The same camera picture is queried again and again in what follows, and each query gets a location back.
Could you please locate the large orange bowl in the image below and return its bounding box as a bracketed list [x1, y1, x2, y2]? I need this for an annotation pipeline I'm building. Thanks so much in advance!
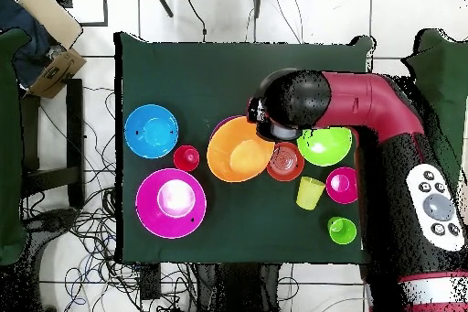
[206, 115, 276, 184]

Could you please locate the purple bowl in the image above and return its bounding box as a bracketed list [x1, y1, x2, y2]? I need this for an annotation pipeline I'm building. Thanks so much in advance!
[209, 114, 245, 141]

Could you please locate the small orange-red bowl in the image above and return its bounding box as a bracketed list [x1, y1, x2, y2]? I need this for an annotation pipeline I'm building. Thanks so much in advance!
[265, 141, 305, 183]

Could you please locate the dark green tablecloth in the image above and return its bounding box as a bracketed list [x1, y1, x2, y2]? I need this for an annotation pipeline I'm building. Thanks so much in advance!
[113, 31, 377, 266]

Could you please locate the light green bowl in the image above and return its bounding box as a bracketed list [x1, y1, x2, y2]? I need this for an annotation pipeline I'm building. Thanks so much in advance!
[296, 126, 354, 167]

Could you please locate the red cup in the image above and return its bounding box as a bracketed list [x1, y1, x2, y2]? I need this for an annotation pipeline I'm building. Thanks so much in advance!
[173, 144, 201, 173]

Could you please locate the yellow cup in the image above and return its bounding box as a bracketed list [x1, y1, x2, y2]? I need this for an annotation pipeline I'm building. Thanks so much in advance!
[295, 176, 327, 211]

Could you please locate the blue bowl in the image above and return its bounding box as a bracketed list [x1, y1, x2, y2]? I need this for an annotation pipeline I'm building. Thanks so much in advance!
[123, 103, 180, 160]

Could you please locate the small crimson bowl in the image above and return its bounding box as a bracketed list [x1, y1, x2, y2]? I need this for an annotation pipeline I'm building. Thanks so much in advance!
[325, 166, 360, 206]

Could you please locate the large pink bowl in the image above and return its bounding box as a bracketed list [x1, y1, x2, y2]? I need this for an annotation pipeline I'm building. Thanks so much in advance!
[135, 167, 208, 240]

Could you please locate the green cup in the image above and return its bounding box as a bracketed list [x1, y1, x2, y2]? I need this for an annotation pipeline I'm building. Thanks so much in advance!
[325, 215, 358, 246]

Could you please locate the green cloth covered table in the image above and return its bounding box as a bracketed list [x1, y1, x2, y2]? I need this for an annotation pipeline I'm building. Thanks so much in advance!
[400, 27, 468, 188]
[0, 27, 32, 266]

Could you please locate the black power strip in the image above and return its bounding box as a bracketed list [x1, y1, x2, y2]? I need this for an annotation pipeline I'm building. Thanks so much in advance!
[140, 264, 163, 301]

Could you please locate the brown cardboard box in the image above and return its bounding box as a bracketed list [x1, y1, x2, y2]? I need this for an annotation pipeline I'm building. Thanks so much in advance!
[28, 48, 88, 100]

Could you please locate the beige box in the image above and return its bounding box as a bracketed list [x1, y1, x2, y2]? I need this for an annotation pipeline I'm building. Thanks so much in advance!
[16, 0, 84, 50]

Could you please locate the dark blue cloth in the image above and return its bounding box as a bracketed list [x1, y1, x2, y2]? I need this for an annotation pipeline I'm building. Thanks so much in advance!
[0, 0, 56, 88]

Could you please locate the black cable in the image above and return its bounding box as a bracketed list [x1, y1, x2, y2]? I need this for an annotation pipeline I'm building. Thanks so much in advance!
[185, 0, 208, 43]

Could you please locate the tangle of floor cables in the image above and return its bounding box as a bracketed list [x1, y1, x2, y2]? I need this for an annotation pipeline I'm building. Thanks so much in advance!
[36, 86, 200, 312]

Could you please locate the black stool frame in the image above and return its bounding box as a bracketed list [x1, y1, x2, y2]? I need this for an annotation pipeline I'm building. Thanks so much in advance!
[19, 78, 86, 210]

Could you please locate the grey pedestal foot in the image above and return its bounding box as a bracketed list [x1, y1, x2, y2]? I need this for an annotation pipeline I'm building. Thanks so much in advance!
[25, 208, 79, 234]

